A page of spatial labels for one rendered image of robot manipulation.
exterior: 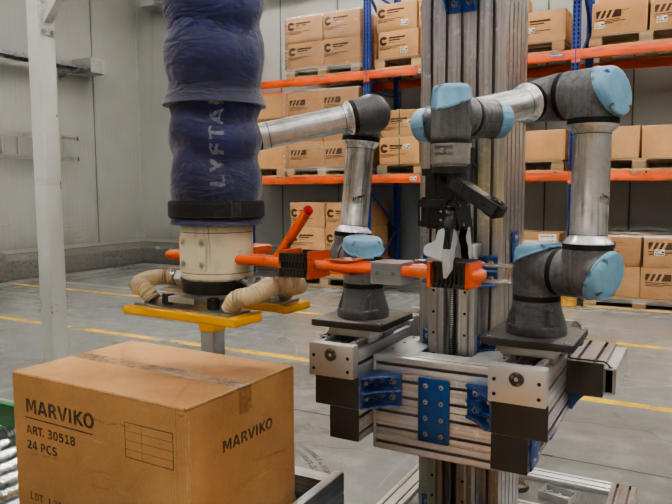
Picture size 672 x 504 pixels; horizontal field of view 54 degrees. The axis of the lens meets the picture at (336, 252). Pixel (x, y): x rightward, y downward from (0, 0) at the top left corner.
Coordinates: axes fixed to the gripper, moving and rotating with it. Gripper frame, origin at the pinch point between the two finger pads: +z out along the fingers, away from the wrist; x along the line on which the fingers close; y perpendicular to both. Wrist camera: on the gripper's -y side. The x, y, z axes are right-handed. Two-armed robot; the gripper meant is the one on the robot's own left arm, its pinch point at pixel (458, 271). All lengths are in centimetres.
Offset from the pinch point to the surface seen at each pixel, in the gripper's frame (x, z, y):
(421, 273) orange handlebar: 3.5, 0.4, 6.2
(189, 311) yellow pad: 14, 11, 57
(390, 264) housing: 3.6, -0.9, 12.9
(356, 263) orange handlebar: 3.1, -0.6, 20.9
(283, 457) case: -13, 53, 52
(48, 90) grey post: -147, -79, 336
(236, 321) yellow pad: 14.6, 11.8, 43.3
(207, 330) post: -43, 31, 106
